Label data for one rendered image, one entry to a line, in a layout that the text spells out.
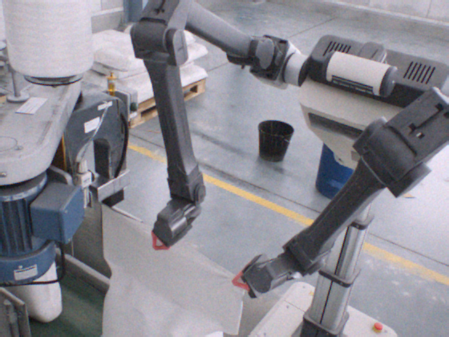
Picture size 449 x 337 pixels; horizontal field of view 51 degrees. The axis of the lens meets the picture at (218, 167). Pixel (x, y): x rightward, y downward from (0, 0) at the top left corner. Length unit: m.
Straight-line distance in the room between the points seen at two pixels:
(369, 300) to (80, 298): 1.55
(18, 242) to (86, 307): 1.01
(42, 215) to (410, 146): 0.70
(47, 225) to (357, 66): 0.75
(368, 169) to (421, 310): 2.16
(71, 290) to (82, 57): 1.32
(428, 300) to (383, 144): 2.28
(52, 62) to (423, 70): 0.84
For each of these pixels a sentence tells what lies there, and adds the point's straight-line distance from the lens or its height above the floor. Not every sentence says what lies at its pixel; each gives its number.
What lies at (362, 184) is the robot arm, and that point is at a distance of 0.80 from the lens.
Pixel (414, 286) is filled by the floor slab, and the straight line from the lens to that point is 3.03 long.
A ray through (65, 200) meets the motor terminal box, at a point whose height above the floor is 1.31.
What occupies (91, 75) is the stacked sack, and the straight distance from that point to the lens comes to 4.38.
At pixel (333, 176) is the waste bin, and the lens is 3.44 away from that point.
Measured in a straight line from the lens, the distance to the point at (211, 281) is 1.27.
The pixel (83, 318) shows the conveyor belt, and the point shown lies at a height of 0.38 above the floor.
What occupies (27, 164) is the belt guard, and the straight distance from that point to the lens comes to 0.96.
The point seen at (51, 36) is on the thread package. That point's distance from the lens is 0.97.
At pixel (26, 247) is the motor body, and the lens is 1.10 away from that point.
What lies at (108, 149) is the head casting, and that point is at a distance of 1.46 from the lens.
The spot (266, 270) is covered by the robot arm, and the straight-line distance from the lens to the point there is 1.02.
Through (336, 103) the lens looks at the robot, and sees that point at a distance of 1.33.
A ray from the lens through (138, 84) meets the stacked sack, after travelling 4.17.
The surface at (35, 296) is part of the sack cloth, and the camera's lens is 1.94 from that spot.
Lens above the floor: 1.88
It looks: 31 degrees down
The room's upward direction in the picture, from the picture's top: 6 degrees clockwise
